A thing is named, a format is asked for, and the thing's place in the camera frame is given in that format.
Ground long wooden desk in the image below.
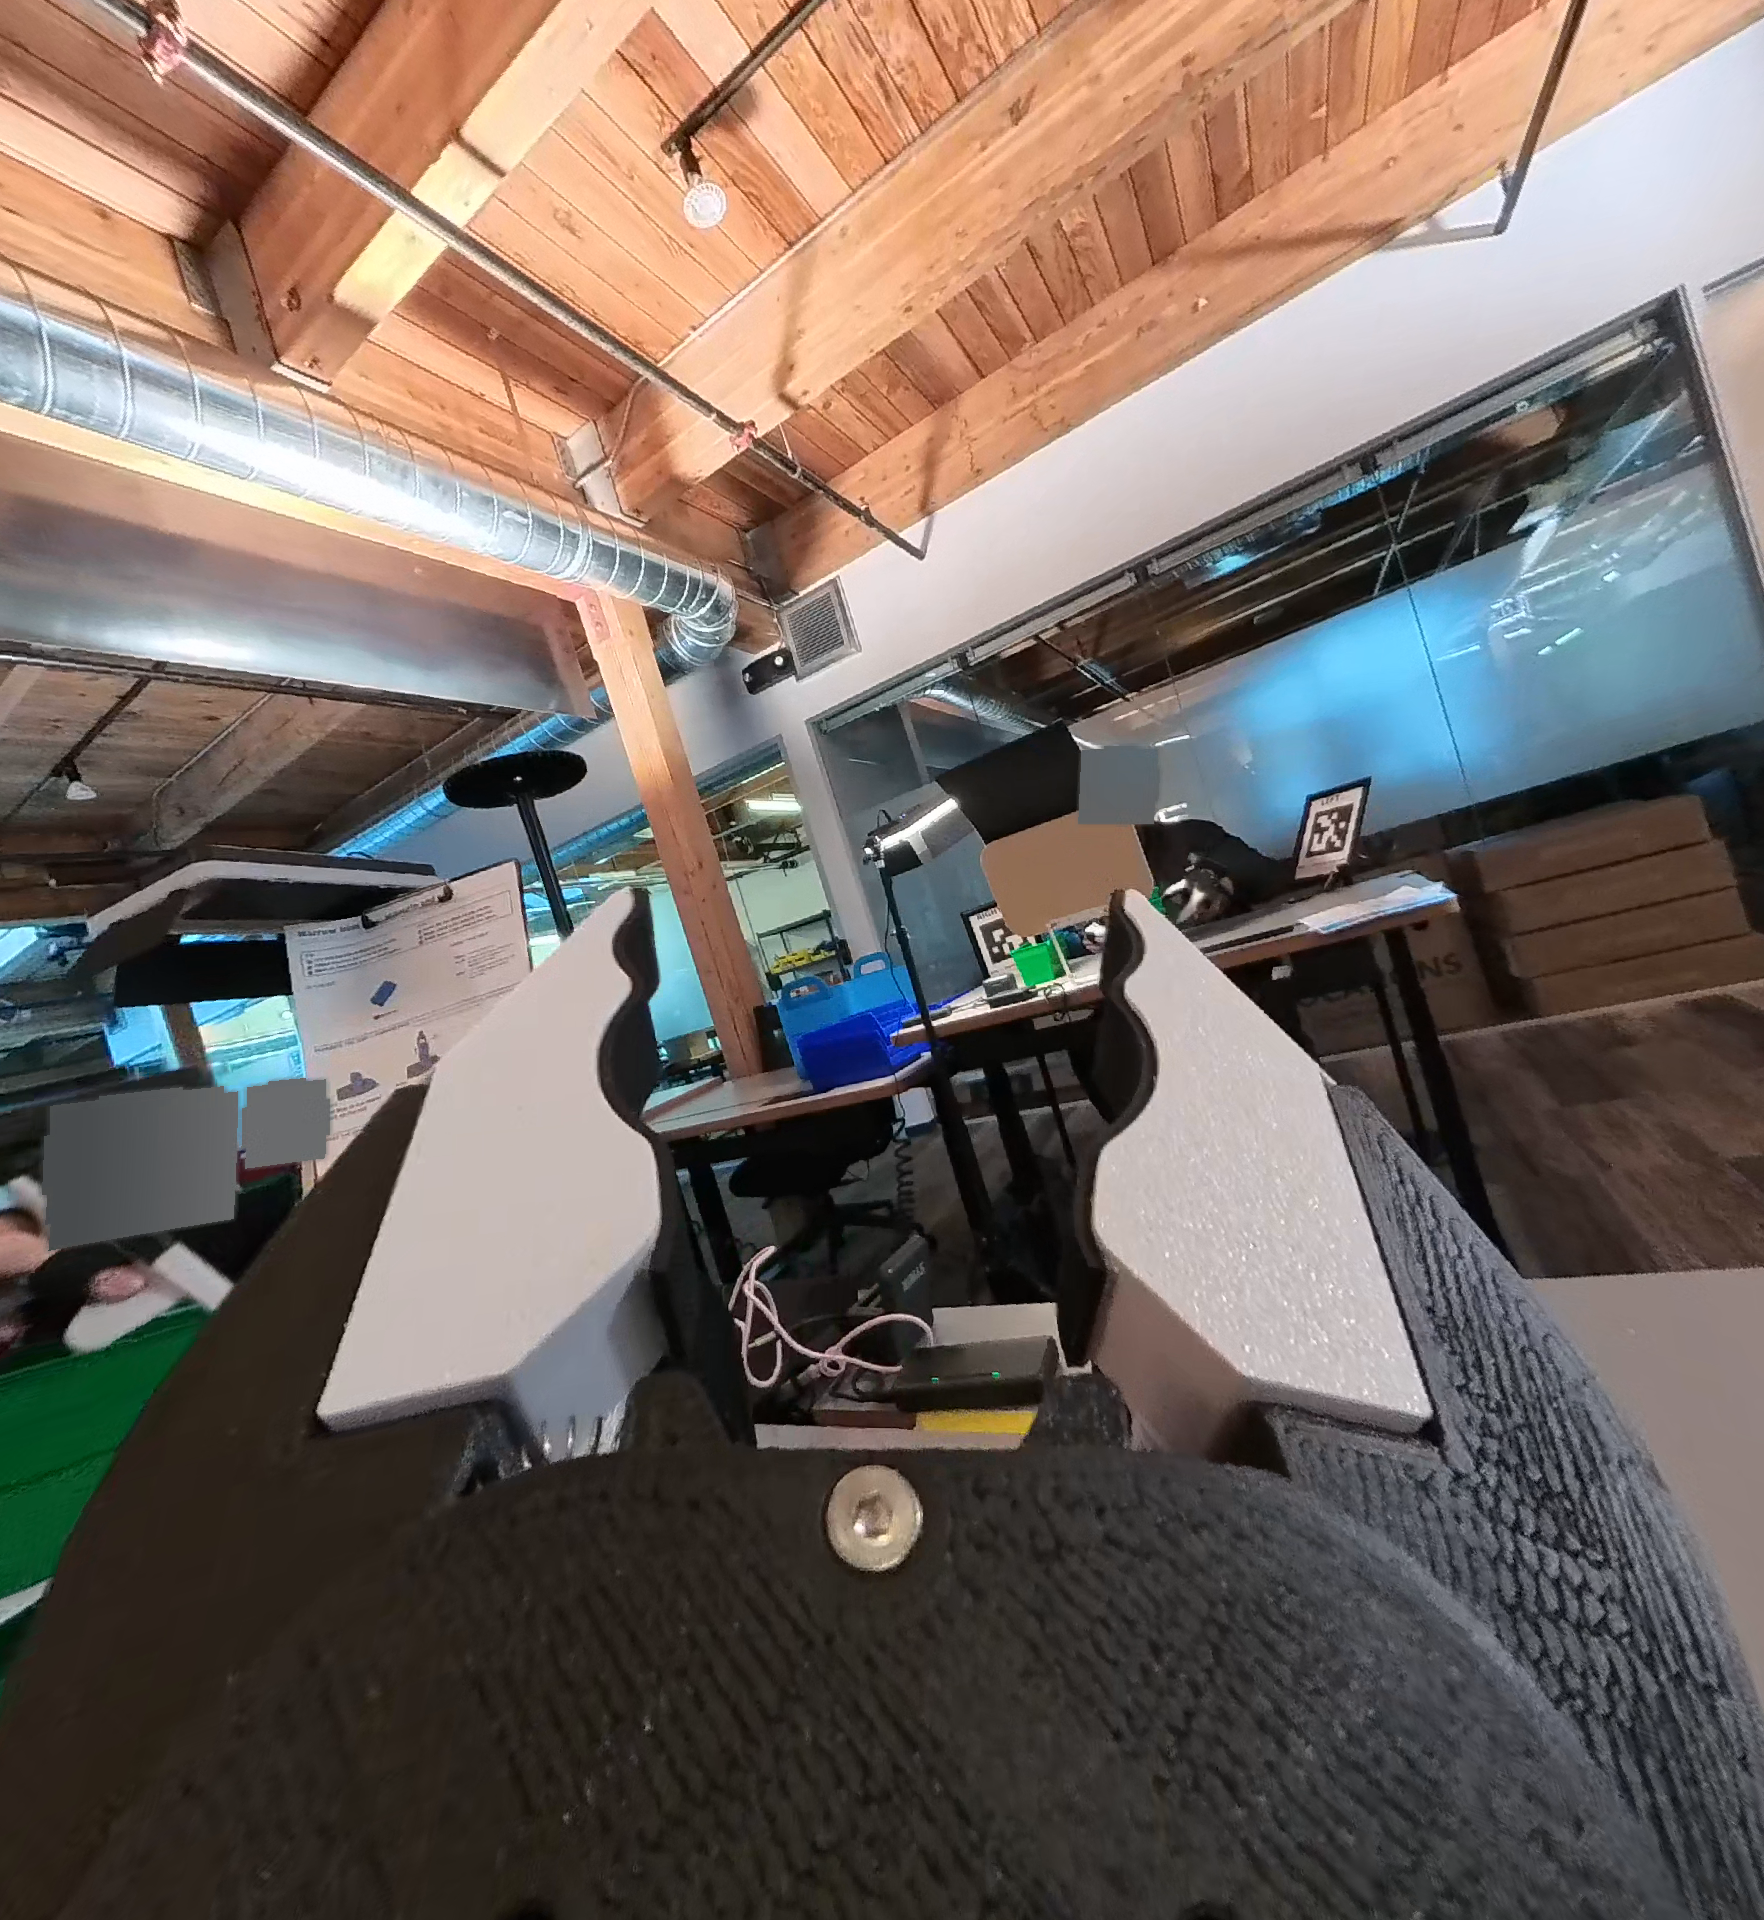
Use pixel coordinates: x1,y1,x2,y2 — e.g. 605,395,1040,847
895,878,1460,1245

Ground blue plastic bin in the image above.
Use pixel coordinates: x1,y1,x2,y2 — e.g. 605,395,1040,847
794,1012,925,1088

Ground white paper sheets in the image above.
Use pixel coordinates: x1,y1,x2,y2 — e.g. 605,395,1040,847
1295,887,1454,935

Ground blue handled tote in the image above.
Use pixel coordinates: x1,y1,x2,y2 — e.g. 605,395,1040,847
778,952,897,1051

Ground pink cable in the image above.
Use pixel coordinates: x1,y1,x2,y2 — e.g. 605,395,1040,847
729,1245,935,1388

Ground white tilted monitor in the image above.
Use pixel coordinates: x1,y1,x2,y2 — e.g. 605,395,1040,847
83,847,441,1005

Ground silver air duct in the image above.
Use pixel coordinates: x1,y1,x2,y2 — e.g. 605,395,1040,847
0,227,739,842

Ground wooden office desk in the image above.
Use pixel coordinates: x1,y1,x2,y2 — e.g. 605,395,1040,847
642,1034,942,1305

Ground wall vent grille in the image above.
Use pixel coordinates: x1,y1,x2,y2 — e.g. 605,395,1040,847
778,577,862,678

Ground studio light on stand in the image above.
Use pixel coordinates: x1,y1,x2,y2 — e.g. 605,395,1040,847
862,797,965,1051

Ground black power bank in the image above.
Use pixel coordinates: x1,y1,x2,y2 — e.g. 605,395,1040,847
888,1338,1062,1411

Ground wooden support post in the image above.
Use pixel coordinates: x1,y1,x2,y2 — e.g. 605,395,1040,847
574,592,765,1038

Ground black sprinkler pipe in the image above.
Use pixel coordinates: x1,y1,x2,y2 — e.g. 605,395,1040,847
93,0,932,561

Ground tan rounded panel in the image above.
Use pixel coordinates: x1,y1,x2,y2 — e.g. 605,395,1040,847
981,824,1157,935

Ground stack of cardboard boxes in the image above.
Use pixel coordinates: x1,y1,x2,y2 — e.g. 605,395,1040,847
1295,795,1764,1051

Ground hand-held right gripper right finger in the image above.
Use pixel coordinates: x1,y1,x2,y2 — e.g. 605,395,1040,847
1057,889,1436,1454

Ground printed instruction sheet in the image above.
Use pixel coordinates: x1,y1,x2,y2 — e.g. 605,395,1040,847
283,864,532,1157

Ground black floor lamp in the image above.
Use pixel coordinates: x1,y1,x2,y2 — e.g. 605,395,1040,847
442,754,592,941

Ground black office chair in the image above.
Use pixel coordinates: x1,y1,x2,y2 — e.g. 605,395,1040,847
731,1109,891,1269

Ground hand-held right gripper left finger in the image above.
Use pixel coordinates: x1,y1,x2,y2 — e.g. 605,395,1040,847
316,889,711,1447

